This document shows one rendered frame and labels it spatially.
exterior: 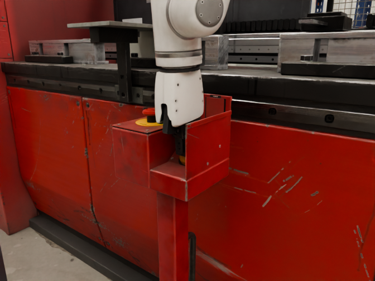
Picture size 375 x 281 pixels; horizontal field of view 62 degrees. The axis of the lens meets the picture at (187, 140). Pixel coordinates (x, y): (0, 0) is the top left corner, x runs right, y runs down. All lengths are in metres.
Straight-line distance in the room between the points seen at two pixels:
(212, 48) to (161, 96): 0.40
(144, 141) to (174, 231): 0.23
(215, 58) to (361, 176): 0.49
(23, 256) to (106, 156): 0.77
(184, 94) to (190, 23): 0.14
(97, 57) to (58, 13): 0.60
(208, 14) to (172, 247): 0.51
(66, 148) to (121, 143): 0.71
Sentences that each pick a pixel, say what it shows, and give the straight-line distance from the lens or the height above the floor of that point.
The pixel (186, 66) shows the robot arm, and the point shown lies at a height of 0.91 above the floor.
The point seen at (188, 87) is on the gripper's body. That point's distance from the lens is 0.57.
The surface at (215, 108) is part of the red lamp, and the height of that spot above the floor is 0.81.
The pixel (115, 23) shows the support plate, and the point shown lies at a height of 0.99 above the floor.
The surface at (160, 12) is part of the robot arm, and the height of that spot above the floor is 0.99.
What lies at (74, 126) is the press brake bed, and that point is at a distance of 1.27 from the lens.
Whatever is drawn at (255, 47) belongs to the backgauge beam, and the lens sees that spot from 1.15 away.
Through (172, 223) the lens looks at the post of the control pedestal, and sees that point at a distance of 0.71.
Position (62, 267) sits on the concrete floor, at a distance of 1.59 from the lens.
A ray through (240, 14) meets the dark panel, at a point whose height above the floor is 1.08.
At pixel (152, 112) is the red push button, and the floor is 0.81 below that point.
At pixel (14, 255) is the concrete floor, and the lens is 1.76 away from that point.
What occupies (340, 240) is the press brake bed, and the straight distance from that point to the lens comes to 0.78.
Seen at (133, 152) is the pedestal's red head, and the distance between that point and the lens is 0.64.
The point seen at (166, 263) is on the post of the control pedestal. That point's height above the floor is 0.45.
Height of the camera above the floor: 0.94
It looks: 17 degrees down
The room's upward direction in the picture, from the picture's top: straight up
